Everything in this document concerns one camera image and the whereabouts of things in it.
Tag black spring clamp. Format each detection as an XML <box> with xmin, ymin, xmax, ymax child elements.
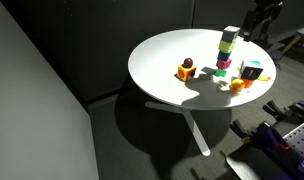
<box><xmin>262</xmin><ymin>99</ymin><xmax>291</xmax><ymax>122</ymax></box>

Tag orange ball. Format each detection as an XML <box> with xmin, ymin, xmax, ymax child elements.
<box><xmin>228</xmin><ymin>78</ymin><xmax>246</xmax><ymax>94</ymax></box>

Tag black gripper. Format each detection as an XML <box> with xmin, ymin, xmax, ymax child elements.
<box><xmin>241</xmin><ymin>0</ymin><xmax>284</xmax><ymax>44</ymax></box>

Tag black clamp handle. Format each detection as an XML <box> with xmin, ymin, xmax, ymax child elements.
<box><xmin>229</xmin><ymin>119</ymin><xmax>255</xmax><ymax>143</ymax></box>

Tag grey flat plate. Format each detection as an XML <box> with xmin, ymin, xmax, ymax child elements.
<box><xmin>225</xmin><ymin>145</ymin><xmax>280</xmax><ymax>180</ymax></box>

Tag white table base legs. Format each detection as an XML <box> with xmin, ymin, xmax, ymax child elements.
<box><xmin>144</xmin><ymin>100</ymin><xmax>212</xmax><ymax>157</ymax></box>

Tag blue block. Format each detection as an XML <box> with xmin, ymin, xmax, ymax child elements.
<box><xmin>216</xmin><ymin>49</ymin><xmax>233</xmax><ymax>62</ymax></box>

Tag green block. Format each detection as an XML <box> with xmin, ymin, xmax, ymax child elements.
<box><xmin>214</xmin><ymin>68</ymin><xmax>228</xmax><ymax>78</ymax></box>

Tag magenta block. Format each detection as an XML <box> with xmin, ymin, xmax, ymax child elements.
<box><xmin>215</xmin><ymin>58</ymin><xmax>233</xmax><ymax>71</ymax></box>

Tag orange shape-sorter cube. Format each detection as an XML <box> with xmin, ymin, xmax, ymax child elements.
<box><xmin>176</xmin><ymin>63</ymin><xmax>198</xmax><ymax>83</ymax></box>

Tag purple clamp with orange tips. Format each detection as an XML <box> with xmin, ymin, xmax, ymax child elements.
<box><xmin>251</xmin><ymin>123</ymin><xmax>290</xmax><ymax>153</ymax></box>

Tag yellow-green block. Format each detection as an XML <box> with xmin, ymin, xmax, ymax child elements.
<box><xmin>218</xmin><ymin>39</ymin><xmax>237</xmax><ymax>54</ymax></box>

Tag dark red ball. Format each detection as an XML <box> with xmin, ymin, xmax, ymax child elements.
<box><xmin>182</xmin><ymin>57</ymin><xmax>195</xmax><ymax>69</ymax></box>

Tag teal and white carton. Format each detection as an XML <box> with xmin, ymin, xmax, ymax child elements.
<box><xmin>238</xmin><ymin>59</ymin><xmax>265</xmax><ymax>82</ymax></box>

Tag orange block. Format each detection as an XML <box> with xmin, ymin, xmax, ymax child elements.
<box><xmin>241</xmin><ymin>78</ymin><xmax>255</xmax><ymax>90</ymax></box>

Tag side table with wooden leg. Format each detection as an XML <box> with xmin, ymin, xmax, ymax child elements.
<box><xmin>280</xmin><ymin>23</ymin><xmax>304</xmax><ymax>56</ymax></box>

